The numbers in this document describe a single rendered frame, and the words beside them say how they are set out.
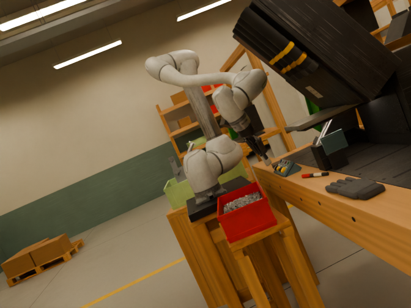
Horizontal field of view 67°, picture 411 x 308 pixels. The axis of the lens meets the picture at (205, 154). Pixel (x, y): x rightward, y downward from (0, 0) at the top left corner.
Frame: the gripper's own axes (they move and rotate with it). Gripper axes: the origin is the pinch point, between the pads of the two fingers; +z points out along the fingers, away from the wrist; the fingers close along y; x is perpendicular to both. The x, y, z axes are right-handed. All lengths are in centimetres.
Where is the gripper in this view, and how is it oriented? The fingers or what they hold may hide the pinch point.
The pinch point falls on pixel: (265, 158)
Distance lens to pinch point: 152.8
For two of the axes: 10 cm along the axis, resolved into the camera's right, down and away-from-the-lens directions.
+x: 7.0, -6.6, 2.5
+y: 4.1, 0.9, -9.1
